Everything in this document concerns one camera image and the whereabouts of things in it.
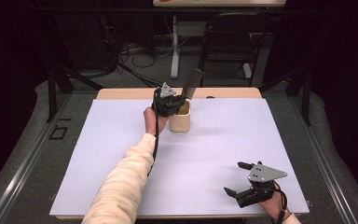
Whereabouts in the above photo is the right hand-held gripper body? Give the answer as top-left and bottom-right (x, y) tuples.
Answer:
(235, 161), (289, 209)

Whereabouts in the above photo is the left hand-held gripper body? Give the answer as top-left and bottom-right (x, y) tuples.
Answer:
(151, 81), (182, 119)

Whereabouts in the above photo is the cream square cup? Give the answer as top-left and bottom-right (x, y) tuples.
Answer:
(168, 99), (192, 133)

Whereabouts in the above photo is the black spatula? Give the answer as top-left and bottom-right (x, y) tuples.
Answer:
(180, 68), (205, 105)

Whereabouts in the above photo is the person's left hand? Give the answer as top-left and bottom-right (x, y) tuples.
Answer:
(143, 106), (170, 137)

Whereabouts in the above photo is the person's right hand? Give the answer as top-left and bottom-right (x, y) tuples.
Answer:
(256, 180), (290, 220)

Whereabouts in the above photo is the wooden table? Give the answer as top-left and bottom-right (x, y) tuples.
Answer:
(48, 87), (310, 220)

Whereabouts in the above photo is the white board mat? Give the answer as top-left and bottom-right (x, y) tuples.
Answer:
(48, 98), (310, 217)

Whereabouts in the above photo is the white-legged wooden desk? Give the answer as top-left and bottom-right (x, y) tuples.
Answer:
(152, 0), (287, 80)

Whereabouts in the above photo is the black folding chair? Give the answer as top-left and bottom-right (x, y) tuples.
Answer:
(199, 12), (274, 89)

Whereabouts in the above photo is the right hand-held gripper black cable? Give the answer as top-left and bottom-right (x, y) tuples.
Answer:
(271, 180), (290, 224)

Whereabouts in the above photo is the hand-held gripper black cable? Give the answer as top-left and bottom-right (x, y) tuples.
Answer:
(271, 180), (290, 224)
(146, 89), (163, 177)

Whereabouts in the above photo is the left hand-held gripper black cable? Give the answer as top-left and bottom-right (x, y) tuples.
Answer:
(146, 89), (163, 177)

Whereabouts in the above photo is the tangle of floor cables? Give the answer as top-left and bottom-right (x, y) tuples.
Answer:
(117, 39), (175, 69)

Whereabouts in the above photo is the aluminium floor rail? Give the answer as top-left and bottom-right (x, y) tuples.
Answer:
(0, 92), (75, 224)
(286, 92), (358, 224)

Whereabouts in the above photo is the black metal frame stand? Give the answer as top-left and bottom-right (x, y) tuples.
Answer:
(45, 18), (104, 123)
(256, 62), (312, 127)

